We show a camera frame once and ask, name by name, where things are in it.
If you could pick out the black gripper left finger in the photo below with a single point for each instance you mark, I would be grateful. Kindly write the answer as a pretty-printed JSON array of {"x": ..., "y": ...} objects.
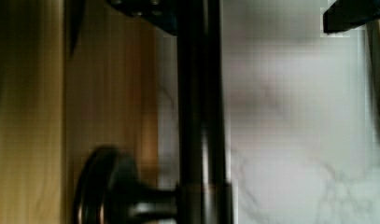
[{"x": 160, "y": 13}]

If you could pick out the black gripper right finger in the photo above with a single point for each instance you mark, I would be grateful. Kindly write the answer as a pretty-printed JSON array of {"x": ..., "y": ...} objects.
[{"x": 344, "y": 15}]

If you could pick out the black metal drawer handle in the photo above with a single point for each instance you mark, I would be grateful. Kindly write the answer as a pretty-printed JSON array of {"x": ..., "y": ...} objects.
[{"x": 109, "y": 190}]

